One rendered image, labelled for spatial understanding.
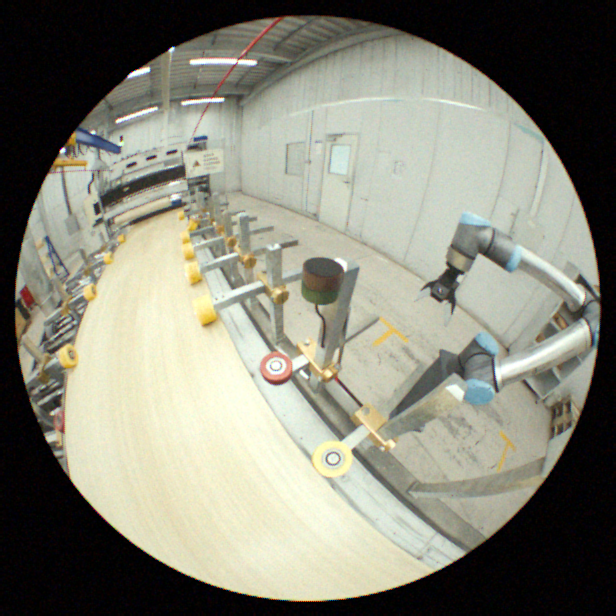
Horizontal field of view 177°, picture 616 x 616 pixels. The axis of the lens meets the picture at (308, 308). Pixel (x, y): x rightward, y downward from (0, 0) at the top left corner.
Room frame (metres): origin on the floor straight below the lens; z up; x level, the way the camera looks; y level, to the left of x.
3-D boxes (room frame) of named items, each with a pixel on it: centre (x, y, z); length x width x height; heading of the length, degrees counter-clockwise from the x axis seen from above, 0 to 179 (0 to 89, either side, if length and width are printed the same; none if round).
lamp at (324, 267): (0.24, -0.02, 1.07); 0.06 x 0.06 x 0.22; 40
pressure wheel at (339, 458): (0.01, -0.08, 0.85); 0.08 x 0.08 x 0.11
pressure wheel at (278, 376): (0.22, 0.06, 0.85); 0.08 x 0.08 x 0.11
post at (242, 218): (0.65, 0.27, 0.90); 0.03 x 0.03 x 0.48; 40
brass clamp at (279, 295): (0.48, 0.12, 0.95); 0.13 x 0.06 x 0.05; 40
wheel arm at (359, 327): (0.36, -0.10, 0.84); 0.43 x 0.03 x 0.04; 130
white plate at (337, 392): (0.26, -0.09, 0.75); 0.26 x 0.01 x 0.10; 40
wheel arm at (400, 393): (0.14, -0.23, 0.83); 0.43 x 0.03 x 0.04; 130
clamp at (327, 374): (0.28, -0.04, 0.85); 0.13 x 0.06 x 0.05; 40
